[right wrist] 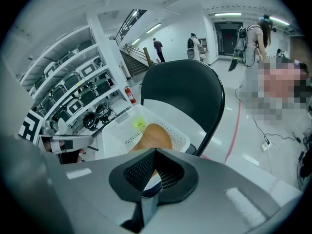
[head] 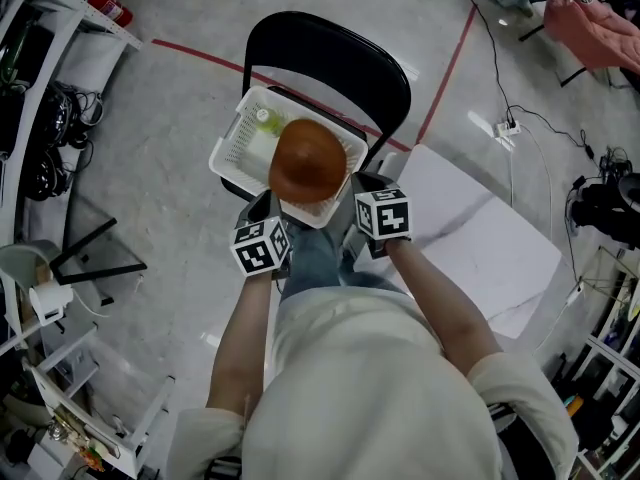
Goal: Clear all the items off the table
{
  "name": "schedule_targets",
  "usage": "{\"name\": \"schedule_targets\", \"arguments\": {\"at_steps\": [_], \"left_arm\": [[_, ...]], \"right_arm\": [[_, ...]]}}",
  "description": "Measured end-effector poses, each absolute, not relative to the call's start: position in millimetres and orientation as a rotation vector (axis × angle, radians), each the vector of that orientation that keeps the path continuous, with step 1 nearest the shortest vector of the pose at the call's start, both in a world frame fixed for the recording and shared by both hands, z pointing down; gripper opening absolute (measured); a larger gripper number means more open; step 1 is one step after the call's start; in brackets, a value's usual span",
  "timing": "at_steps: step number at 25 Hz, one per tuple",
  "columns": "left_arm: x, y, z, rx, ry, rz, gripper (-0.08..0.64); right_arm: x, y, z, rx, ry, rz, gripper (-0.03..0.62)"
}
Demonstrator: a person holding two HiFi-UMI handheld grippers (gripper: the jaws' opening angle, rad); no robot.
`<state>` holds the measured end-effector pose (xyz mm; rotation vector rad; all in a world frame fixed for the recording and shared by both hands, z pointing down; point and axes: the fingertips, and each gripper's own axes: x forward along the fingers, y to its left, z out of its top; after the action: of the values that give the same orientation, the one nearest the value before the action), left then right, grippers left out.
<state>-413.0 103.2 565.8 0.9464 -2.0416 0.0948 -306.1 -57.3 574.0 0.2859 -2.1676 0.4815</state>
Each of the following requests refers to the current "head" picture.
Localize person's left forearm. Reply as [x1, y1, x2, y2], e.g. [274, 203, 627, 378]
[205, 272, 274, 412]

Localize small white device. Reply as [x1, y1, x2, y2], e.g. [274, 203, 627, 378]
[28, 280, 75, 327]

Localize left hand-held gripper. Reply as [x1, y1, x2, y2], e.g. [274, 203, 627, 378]
[229, 191, 293, 278]

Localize black folding chair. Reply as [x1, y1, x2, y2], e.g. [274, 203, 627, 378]
[219, 11, 413, 204]

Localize person's cream shirt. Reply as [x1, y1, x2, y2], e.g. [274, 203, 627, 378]
[167, 287, 581, 480]

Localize pale chair with black legs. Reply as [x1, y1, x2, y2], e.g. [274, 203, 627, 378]
[0, 216, 149, 319]

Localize person's blue jeans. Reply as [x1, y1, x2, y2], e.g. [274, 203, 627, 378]
[277, 225, 411, 304]

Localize green drink bottle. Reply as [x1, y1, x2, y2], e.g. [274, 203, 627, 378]
[254, 107, 287, 137]

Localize person's right forearm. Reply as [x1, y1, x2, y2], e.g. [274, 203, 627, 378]
[384, 237, 504, 382]

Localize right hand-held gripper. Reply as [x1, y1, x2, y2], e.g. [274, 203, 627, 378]
[342, 170, 412, 260]

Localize red fire extinguisher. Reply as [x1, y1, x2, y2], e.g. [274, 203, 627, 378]
[85, 0, 135, 28]

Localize white marble-pattern table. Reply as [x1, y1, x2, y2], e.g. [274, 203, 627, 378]
[349, 143, 564, 340]

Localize white perforated plastic basket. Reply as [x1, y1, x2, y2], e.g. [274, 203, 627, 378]
[208, 85, 370, 230]

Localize white metal shelf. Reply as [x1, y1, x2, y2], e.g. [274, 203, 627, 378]
[0, 287, 177, 480]

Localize black cable bundle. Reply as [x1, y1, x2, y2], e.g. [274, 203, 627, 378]
[597, 145, 635, 182]

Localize pink armchair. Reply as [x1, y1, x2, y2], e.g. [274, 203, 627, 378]
[518, 0, 640, 89]

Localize white shelf with black cases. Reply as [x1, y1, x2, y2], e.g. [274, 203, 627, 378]
[0, 0, 146, 249]

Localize brown wooden bowl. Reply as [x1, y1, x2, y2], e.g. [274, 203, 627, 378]
[268, 118, 350, 204]

